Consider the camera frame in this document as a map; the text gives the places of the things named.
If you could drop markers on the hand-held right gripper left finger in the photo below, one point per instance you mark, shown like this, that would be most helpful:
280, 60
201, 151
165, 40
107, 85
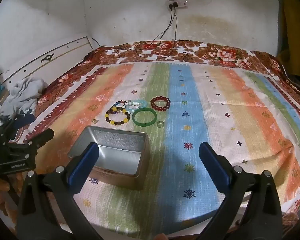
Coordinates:
83, 165

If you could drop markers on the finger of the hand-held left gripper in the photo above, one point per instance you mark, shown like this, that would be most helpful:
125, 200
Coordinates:
8, 126
43, 136

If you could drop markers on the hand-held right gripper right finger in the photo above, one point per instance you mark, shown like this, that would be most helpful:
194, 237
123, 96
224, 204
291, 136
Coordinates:
213, 165

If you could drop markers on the cardboard box of beads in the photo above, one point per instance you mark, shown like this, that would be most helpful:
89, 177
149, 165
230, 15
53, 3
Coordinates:
115, 155

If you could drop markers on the green jade bangle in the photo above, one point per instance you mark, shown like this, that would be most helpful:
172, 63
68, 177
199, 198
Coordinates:
135, 120

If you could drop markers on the dark blue cloth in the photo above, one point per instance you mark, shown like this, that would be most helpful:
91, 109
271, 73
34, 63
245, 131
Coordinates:
25, 121

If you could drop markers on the grey crumpled cloth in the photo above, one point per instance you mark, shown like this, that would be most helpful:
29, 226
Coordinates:
25, 92

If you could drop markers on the striped colourful blanket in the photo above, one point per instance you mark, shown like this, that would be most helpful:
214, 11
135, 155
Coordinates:
190, 100

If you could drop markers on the white wooden headboard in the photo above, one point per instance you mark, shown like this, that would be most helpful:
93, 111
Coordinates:
35, 60

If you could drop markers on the yellow hanging cloth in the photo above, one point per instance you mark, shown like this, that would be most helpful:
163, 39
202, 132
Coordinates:
296, 30

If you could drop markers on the white power strip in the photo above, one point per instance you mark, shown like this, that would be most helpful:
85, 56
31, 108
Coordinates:
178, 3

